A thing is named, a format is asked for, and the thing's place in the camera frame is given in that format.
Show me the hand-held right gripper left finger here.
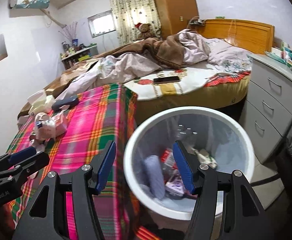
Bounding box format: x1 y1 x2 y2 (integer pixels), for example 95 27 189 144
12 140 117 240

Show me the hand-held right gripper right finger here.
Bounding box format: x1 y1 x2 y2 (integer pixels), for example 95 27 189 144
172 140 271 240

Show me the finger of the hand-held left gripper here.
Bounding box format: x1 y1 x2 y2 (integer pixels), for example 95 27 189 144
0 146 38 169
0 152 50 183

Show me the red snack packet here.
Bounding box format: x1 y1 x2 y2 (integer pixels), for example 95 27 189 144
161 150 175 167

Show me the purple printed box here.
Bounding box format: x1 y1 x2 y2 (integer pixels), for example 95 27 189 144
165 180 186 197

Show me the patterned paper cup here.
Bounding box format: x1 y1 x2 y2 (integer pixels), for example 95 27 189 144
35 112 56 140

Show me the white round trash bin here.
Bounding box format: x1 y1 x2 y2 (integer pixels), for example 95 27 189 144
123 107 255 220

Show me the pink green plaid tablecloth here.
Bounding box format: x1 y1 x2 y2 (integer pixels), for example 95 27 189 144
6 84 161 240

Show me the soft tissue pack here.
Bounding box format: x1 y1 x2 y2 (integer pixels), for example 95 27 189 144
27 90 56 115

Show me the black oblong case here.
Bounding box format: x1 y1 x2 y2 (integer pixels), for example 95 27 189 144
52 96 79 110

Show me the cream flowered bed sheet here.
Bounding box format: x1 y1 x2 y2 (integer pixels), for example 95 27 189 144
123 66 251 102

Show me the black smartphone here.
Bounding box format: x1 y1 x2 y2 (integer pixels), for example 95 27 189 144
153 76 180 84

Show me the pale floral duvet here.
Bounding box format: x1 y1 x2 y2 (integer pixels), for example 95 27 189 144
53 29 253 100

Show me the grey drawer nightstand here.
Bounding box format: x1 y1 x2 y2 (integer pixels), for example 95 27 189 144
238 54 292 164

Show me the shelf with bottles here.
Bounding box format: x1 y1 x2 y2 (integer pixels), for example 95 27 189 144
60 44 98 69

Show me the brown blanket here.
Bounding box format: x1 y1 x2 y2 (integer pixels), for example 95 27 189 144
45 34 186 90

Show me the vase of bare branches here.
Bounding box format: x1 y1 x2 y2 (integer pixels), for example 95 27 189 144
58 21 80 43

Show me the wrapped air conditioner pipe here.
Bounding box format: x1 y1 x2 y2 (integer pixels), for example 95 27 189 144
40 9 66 28

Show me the brown teddy bear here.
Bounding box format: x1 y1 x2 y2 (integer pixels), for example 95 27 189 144
135 22 158 40

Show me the small window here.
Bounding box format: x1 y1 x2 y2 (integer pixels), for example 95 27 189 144
87 10 116 37

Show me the wooden headboard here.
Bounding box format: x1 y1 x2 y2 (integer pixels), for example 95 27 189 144
201 19 274 54

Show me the patterned curtain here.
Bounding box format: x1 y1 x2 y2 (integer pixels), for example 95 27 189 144
108 0 161 45

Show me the wooden wardrobe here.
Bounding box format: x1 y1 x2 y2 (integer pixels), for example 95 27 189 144
150 0 199 39

